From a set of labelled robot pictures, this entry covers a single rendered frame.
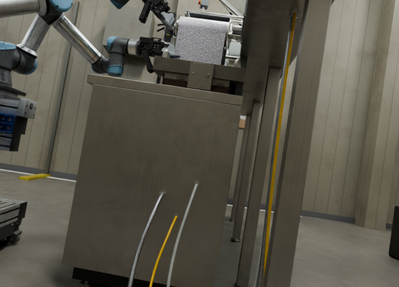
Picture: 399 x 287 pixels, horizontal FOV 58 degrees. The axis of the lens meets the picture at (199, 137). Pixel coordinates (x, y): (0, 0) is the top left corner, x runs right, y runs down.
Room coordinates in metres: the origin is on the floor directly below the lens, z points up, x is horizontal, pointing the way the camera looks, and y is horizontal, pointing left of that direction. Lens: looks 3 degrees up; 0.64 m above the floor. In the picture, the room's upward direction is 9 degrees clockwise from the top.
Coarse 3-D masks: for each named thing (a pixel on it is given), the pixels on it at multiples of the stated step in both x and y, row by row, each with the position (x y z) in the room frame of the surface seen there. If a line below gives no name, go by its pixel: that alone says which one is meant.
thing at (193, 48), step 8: (176, 40) 1.73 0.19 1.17; (184, 40) 1.72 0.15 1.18; (192, 40) 1.72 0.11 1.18; (200, 40) 1.72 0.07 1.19; (208, 40) 1.71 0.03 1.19; (216, 40) 1.71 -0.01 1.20; (176, 48) 1.73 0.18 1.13; (184, 48) 1.72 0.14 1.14; (192, 48) 1.72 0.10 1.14; (200, 48) 1.72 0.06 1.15; (208, 48) 1.71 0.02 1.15; (216, 48) 1.71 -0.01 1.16; (184, 56) 1.72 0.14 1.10; (192, 56) 1.72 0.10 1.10; (200, 56) 1.72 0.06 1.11; (208, 56) 1.71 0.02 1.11; (216, 56) 1.71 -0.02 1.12
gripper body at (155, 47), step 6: (138, 42) 1.71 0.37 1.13; (144, 42) 1.72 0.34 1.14; (150, 42) 1.70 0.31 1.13; (156, 42) 1.70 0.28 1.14; (162, 42) 1.74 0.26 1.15; (138, 48) 1.71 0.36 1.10; (144, 48) 1.72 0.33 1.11; (150, 48) 1.70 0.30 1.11; (156, 48) 1.71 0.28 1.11; (162, 48) 1.76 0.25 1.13; (138, 54) 1.74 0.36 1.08; (150, 54) 1.72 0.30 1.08; (156, 54) 1.70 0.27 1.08
